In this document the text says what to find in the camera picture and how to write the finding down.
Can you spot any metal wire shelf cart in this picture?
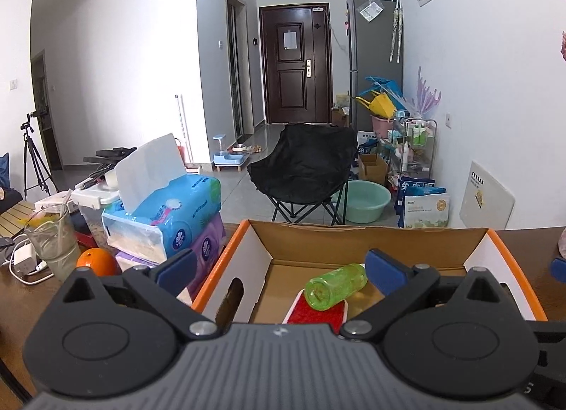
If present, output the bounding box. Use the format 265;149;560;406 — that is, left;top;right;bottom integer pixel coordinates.
389;117;438;181

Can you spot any glass cup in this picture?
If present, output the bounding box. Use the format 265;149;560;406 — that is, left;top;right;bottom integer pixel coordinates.
23;204;81;282

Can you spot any clear plastic bag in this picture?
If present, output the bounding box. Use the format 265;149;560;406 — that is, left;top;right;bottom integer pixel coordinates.
358;0;385;22

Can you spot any orange-rimmed cardboard box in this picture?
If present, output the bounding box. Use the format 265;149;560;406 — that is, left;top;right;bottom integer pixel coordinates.
191;219;549;335

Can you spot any purple hangers bundle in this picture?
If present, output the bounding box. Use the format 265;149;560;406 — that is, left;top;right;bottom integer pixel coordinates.
416;66;442;119

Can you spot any green plastic bottle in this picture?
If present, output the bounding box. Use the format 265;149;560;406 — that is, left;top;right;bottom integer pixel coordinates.
305;263;369;310

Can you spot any white and blue bag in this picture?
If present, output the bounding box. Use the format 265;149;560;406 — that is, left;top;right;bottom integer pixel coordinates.
398;175;451;229

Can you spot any black folded metal stand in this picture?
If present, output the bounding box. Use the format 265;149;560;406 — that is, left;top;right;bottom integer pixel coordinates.
84;147;138;181

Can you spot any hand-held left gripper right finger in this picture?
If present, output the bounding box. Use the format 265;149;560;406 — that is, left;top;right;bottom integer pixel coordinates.
338;248;509;342

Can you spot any black camera tripod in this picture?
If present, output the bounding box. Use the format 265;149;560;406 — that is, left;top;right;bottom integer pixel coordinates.
20;110;60;201

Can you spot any grey refrigerator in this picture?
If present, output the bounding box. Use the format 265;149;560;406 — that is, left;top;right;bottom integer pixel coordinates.
346;0;404;132

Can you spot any orange fruit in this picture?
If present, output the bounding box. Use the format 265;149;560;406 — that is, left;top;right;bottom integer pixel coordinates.
76;248;121;278

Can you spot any white flat board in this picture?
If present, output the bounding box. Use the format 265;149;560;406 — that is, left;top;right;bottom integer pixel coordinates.
459;160;516;230

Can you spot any clear plastic storage container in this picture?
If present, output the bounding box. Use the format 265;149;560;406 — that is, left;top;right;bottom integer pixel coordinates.
71;180;121;247

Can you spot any white flat box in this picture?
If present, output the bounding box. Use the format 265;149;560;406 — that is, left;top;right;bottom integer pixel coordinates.
34;191;74;212

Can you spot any purple tissue pack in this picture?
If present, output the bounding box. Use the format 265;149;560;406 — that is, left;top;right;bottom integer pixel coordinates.
116;213;226;300

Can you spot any blue plastic dustpan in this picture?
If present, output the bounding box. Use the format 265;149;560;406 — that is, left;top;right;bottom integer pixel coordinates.
365;76;405;108

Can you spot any white mop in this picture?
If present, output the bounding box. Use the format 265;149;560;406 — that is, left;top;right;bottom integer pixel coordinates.
174;92;200;172

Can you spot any green plastic basin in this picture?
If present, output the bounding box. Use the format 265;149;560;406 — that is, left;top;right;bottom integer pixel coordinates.
331;180;392;224

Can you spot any pink plastic bucket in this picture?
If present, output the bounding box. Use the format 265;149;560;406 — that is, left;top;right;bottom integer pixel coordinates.
370;115;394;139

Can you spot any blue and white pet feeder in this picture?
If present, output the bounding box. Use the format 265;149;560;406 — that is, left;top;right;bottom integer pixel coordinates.
212;133;248;171

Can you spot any grey interior door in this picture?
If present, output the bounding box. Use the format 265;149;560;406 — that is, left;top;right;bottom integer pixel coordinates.
225;0;255;141

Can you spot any blue tissue pack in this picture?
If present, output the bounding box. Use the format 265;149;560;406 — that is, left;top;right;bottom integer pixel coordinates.
102;132;222;260

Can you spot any dark brown entrance door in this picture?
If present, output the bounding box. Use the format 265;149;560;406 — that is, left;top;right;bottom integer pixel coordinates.
259;3;333;125

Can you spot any small open cardboard box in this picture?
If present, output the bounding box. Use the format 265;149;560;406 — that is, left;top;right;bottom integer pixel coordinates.
357;154;390;185

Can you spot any white brush with red bristles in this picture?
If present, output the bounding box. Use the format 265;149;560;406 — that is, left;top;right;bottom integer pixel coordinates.
282;288;350;335

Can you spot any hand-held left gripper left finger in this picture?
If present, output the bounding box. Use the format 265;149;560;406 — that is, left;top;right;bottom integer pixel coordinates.
57;248;222;342

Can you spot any black folding chair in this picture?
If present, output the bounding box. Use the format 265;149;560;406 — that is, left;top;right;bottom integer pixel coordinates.
247;122;358;226

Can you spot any brown cardboard carton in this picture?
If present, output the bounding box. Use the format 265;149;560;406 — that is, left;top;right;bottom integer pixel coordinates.
331;94;352;128

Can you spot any white charger with cable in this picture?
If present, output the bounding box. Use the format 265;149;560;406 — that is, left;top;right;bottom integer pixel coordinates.
9;233;54;284

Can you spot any wooden folding table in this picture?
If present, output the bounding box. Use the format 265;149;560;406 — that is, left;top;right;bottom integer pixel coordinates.
0;198;36;238

